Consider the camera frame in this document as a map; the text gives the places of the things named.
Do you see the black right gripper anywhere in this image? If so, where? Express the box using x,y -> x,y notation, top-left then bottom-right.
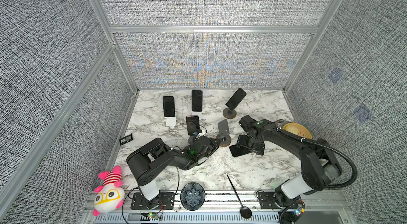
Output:
234,134 -> 262,155

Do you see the purple-edged phone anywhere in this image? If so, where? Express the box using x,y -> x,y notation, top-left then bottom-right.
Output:
185,115 -> 201,136

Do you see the black phone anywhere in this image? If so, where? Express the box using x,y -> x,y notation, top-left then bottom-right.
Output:
226,88 -> 247,110
229,145 -> 253,158
163,96 -> 176,118

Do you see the teal-edged phone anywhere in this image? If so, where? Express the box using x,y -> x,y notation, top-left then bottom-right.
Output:
191,90 -> 203,112

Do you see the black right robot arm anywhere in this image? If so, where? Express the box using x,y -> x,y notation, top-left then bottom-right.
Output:
230,115 -> 342,208

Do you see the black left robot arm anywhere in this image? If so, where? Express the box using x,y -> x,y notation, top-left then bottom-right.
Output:
126,136 -> 221,203

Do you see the purple round-base phone stand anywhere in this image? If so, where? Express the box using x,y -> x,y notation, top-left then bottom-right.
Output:
188,135 -> 198,146

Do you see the wood-base grey stand, centre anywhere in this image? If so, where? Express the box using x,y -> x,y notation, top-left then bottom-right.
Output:
216,119 -> 232,147

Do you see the wood-base stand, back right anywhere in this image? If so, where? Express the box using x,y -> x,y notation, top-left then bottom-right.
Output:
223,107 -> 237,119

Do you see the white phone stand, left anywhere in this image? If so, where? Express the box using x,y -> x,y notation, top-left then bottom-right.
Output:
165,117 -> 177,127

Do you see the bamboo steamer basket with buns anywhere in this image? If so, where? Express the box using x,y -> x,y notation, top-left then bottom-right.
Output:
283,123 -> 313,139

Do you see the small black label box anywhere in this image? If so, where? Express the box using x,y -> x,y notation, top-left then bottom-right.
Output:
119,134 -> 133,146

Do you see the green-lit circuit board, right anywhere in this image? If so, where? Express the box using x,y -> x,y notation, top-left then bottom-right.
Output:
293,206 -> 305,218

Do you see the green-lit circuit board, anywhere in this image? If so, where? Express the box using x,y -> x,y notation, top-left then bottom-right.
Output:
147,212 -> 160,220
293,206 -> 305,218

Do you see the green-lit circuit board, left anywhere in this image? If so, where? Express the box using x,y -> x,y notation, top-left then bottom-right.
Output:
147,212 -> 160,220

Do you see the pink striped plush toy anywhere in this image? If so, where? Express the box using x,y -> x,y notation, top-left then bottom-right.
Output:
93,166 -> 125,217

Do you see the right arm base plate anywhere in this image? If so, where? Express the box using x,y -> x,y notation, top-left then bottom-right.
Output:
255,190 -> 280,210

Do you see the aluminium front rail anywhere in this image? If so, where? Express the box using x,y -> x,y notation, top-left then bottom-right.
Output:
80,190 -> 357,224

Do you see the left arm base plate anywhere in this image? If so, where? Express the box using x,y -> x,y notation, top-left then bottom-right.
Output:
130,192 -> 176,211

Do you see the black long-handled spoon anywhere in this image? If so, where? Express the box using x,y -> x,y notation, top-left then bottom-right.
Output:
226,174 -> 252,219

